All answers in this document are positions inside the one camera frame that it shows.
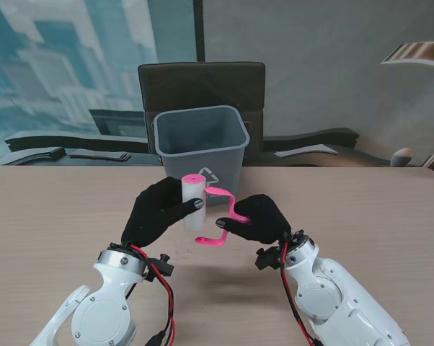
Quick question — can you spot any black office chair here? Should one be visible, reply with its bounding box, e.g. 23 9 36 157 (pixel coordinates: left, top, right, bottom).
137 61 267 165

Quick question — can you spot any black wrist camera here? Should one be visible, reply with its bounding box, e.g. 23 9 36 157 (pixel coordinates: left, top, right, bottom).
254 247 283 271
146 254 175 283

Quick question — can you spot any white paper sheet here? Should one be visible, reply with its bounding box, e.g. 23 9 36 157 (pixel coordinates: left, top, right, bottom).
274 143 339 159

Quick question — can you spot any pink lint roller handle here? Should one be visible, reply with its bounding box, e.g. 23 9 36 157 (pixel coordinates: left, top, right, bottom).
194 186 252 248

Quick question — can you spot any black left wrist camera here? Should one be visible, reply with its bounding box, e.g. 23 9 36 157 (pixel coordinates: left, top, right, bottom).
146 254 175 283

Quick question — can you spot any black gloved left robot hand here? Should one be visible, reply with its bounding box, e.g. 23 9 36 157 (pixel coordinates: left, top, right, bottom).
121 176 205 250

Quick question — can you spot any dark paper stack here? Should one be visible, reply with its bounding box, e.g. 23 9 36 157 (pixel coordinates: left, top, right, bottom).
68 150 132 162

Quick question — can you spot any brown curved wooden board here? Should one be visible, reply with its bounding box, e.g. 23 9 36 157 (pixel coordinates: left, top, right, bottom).
379 41 434 69

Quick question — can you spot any black window post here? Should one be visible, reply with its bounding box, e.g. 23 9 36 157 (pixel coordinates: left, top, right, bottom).
193 0 206 63

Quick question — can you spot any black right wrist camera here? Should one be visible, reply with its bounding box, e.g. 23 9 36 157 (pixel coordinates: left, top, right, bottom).
254 247 283 271

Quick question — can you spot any grey plastic waste bin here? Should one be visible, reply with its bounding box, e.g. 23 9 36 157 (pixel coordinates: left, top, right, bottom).
151 105 251 209

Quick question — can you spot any black curved desk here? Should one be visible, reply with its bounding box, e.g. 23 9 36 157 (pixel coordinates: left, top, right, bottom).
0 128 393 167

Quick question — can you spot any red black right arm cable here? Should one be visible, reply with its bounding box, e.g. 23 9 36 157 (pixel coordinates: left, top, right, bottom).
280 241 324 346

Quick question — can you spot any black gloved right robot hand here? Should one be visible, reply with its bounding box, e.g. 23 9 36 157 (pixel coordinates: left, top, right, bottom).
216 194 292 245

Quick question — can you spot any white lint roller refill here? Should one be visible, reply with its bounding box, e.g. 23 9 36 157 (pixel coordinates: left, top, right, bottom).
180 173 206 232

